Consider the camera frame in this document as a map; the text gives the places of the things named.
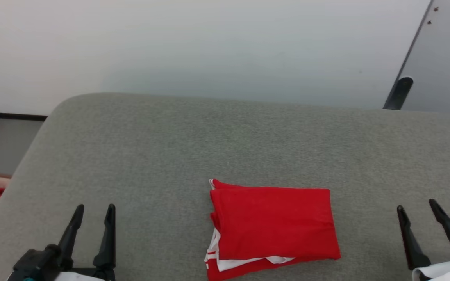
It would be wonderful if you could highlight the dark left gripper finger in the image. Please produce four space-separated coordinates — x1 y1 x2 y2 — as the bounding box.
93 203 116 280
57 204 85 270

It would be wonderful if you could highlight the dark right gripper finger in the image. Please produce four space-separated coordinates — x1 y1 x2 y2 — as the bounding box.
429 199 450 259
397 205 432 271

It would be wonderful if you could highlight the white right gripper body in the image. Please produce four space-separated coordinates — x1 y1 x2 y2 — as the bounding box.
412 260 450 281

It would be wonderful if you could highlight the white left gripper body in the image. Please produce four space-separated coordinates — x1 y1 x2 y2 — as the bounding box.
55 267 106 281

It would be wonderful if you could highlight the red and white basketball jersey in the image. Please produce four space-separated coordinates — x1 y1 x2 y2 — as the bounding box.
204 178 342 281

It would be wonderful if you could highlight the grey fabric sofa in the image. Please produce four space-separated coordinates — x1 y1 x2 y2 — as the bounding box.
0 92 450 281

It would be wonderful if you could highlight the black cylindrical door stopper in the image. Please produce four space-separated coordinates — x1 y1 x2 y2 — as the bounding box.
383 76 414 110

